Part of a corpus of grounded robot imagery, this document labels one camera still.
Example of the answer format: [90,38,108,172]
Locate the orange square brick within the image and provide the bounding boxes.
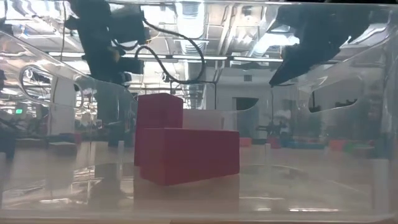
[329,139,346,152]

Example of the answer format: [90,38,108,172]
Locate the red L-shaped block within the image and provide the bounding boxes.
[134,92,240,187]

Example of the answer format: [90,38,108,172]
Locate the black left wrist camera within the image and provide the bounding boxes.
[108,11,147,45]

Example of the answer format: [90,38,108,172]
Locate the clear plastic bin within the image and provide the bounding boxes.
[0,0,398,218]

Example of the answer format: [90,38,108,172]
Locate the person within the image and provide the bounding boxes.
[273,108,293,147]

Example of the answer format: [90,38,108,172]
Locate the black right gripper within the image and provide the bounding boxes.
[269,4,374,88]

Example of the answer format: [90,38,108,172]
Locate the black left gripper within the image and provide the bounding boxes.
[67,0,126,85]

